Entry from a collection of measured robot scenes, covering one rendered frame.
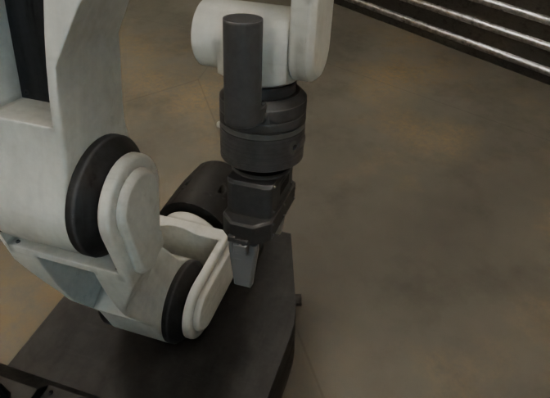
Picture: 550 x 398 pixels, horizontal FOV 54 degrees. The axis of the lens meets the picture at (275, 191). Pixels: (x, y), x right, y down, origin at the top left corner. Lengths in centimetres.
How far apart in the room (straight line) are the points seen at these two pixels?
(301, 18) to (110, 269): 38
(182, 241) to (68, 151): 47
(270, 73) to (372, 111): 149
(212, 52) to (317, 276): 91
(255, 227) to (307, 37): 20
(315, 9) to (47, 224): 35
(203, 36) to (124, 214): 21
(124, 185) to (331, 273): 85
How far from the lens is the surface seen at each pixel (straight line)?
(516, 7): 235
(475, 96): 218
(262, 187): 55
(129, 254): 65
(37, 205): 62
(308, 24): 49
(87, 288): 87
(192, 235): 99
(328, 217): 152
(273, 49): 50
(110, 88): 63
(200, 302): 91
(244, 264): 59
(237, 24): 47
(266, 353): 102
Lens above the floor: 101
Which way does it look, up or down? 39 degrees down
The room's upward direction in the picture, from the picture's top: straight up
